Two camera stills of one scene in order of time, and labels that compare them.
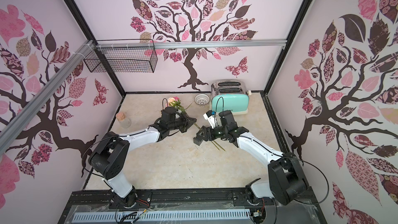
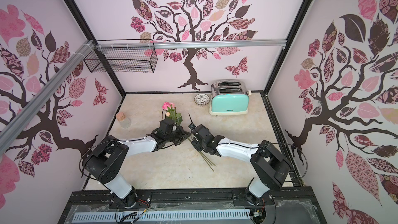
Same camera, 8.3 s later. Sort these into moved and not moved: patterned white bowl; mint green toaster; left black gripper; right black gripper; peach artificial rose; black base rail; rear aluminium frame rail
Moved: right black gripper; left black gripper; peach artificial rose
Not moved: black base rail; patterned white bowl; mint green toaster; rear aluminium frame rail
